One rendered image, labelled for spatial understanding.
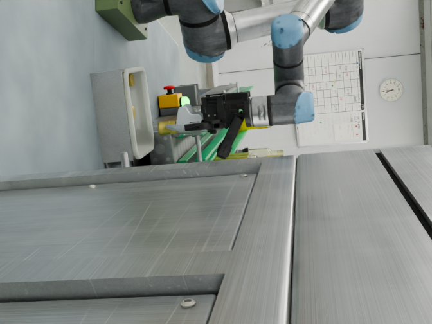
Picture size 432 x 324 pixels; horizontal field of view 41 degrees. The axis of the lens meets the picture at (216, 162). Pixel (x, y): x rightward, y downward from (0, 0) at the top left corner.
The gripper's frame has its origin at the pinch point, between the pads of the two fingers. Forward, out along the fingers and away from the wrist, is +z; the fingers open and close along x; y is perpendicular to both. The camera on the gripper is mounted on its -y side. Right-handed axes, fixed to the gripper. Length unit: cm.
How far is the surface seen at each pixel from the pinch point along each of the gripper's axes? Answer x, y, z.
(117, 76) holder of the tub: 7.1, 14.2, 10.3
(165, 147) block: -11.7, -7.0, 5.6
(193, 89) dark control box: -80, 3, 9
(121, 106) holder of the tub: 7.1, 7.1, 10.2
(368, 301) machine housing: 113, 6, -36
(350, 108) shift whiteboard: -608, -78, -88
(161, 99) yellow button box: -52, 3, 15
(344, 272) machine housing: 109, 6, -35
